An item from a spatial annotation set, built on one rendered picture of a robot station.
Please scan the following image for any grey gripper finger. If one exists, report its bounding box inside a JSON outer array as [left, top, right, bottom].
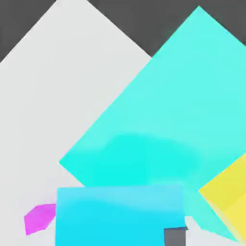
[[163, 216, 234, 246]]

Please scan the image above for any small light blue cube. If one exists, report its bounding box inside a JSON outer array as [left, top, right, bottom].
[[55, 184, 186, 246]]

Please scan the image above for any small magenta cube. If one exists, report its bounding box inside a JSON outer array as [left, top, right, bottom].
[[24, 203, 57, 236]]

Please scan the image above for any large yellow box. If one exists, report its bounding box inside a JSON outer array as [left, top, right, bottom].
[[198, 152, 246, 246]]

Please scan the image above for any large turquoise box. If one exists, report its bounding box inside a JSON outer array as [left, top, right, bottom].
[[59, 5, 246, 243]]

